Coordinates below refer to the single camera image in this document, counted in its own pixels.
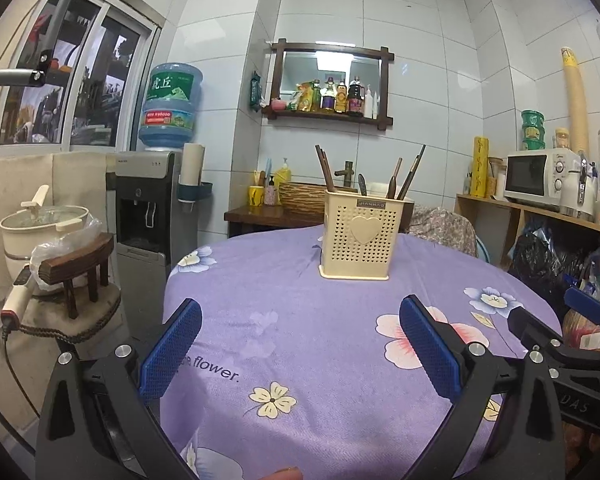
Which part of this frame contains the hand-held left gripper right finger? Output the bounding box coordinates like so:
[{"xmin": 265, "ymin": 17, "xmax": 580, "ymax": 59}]
[{"xmin": 399, "ymin": 294, "xmax": 566, "ymax": 480}]

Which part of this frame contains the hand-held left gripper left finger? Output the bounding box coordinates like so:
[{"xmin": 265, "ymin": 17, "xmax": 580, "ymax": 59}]
[{"xmin": 36, "ymin": 298, "xmax": 203, "ymax": 480}]

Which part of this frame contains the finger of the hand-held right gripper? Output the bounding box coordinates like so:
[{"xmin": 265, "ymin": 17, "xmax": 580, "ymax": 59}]
[
  {"xmin": 563, "ymin": 286, "xmax": 600, "ymax": 350},
  {"xmin": 507, "ymin": 306, "xmax": 600, "ymax": 434}
]

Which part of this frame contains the cream perforated utensil holder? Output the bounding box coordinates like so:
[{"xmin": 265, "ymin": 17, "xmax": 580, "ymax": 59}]
[{"xmin": 319, "ymin": 189, "xmax": 415, "ymax": 281}]

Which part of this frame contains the small plastic spoon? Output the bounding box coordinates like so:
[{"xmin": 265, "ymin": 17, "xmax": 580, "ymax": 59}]
[{"xmin": 386, "ymin": 157, "xmax": 404, "ymax": 200}]

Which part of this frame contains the black plastic bag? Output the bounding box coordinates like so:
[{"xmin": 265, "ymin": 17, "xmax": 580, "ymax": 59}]
[{"xmin": 511, "ymin": 219, "xmax": 589, "ymax": 292}]

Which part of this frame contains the round cushioned stool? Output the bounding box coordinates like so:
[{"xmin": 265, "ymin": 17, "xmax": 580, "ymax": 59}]
[{"xmin": 16, "ymin": 284, "xmax": 124, "ymax": 344}]

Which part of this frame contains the wooden shelf unit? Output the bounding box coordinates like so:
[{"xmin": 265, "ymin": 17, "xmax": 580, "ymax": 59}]
[{"xmin": 454, "ymin": 193, "xmax": 600, "ymax": 267}]

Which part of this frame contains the white electric kettle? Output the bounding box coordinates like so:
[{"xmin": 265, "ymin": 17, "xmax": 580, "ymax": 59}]
[{"xmin": 559, "ymin": 157, "xmax": 599, "ymax": 222}]

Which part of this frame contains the floral chair cover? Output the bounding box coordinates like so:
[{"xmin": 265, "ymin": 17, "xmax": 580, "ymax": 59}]
[{"xmin": 406, "ymin": 204, "xmax": 477, "ymax": 257}]

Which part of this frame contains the dark wooden chair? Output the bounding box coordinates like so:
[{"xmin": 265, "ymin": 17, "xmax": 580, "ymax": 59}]
[{"xmin": 38, "ymin": 232, "xmax": 117, "ymax": 321}]

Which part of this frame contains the purple floral tablecloth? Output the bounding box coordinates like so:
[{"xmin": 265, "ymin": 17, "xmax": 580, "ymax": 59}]
[{"xmin": 159, "ymin": 224, "xmax": 563, "ymax": 480}]

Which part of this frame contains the white microwave oven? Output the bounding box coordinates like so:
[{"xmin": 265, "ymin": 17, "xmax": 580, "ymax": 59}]
[{"xmin": 503, "ymin": 148, "xmax": 582, "ymax": 212}]

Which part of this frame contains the grey water dispenser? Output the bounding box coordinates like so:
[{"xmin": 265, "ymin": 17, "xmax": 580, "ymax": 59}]
[{"xmin": 114, "ymin": 149, "xmax": 202, "ymax": 282}]

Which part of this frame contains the clear plastic bag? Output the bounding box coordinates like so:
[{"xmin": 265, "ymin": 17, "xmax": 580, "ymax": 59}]
[{"xmin": 29, "ymin": 217, "xmax": 104, "ymax": 292}]

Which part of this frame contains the wooden side table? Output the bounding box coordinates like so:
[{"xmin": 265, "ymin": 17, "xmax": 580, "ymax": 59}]
[{"xmin": 224, "ymin": 204, "xmax": 331, "ymax": 239}]

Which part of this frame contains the blue cup holder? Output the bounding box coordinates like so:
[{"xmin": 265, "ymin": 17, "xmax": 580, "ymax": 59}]
[{"xmin": 177, "ymin": 181, "xmax": 214, "ymax": 204}]

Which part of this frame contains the white handheld device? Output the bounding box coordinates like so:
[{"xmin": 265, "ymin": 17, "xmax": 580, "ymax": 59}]
[{"xmin": 0, "ymin": 264, "xmax": 34, "ymax": 332}]

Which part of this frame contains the white bowl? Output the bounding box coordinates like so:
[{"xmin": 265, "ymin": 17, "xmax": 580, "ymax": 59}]
[{"xmin": 366, "ymin": 182, "xmax": 414, "ymax": 202}]

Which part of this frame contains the white electric cooking pot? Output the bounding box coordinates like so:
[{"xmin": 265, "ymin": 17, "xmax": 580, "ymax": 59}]
[{"xmin": 0, "ymin": 184, "xmax": 92, "ymax": 276}]

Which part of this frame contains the beige paper cup sleeve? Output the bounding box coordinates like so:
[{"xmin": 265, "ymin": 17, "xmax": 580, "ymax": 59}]
[{"xmin": 179, "ymin": 143, "xmax": 206, "ymax": 189}]

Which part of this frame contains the woven basin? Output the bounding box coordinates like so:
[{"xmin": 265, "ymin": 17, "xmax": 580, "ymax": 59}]
[{"xmin": 278, "ymin": 182, "xmax": 331, "ymax": 217}]

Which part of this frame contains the bronze faucet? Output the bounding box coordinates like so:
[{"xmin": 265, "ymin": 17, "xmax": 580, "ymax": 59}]
[{"xmin": 334, "ymin": 160, "xmax": 356, "ymax": 189}]

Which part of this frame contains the yellow dish soap bottle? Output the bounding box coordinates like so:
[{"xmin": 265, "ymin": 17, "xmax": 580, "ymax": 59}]
[{"xmin": 273, "ymin": 157, "xmax": 292, "ymax": 191}]

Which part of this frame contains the tall beige cup sleeve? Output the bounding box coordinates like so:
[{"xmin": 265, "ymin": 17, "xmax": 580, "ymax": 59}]
[{"xmin": 560, "ymin": 47, "xmax": 589, "ymax": 154}]

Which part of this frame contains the blue water jug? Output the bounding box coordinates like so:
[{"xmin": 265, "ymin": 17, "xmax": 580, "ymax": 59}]
[{"xmin": 138, "ymin": 62, "xmax": 205, "ymax": 152}]

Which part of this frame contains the red label soy sauce bottle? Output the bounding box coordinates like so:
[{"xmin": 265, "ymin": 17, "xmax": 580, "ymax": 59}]
[{"xmin": 347, "ymin": 76, "xmax": 365, "ymax": 116}]

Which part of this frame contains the green hanging packet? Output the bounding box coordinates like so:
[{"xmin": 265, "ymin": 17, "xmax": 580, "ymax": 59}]
[{"xmin": 249, "ymin": 70, "xmax": 264, "ymax": 112}]

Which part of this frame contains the yellow green seasoning bag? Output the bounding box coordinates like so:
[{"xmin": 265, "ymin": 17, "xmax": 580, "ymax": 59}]
[{"xmin": 289, "ymin": 82, "xmax": 314, "ymax": 112}]

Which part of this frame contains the sliding glass window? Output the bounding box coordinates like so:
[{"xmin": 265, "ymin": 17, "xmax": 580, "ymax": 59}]
[{"xmin": 0, "ymin": 0, "xmax": 162, "ymax": 157}]

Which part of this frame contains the wooden framed mirror shelf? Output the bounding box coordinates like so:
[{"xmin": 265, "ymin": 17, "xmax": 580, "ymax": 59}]
[{"xmin": 261, "ymin": 38, "xmax": 395, "ymax": 134}]

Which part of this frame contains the grey metal boom stand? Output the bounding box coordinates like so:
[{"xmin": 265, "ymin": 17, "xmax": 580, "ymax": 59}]
[{"xmin": 0, "ymin": 0, "xmax": 94, "ymax": 87}]

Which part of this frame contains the black power cable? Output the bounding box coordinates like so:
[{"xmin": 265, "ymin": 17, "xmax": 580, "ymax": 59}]
[{"xmin": 0, "ymin": 329, "xmax": 36, "ymax": 411}]

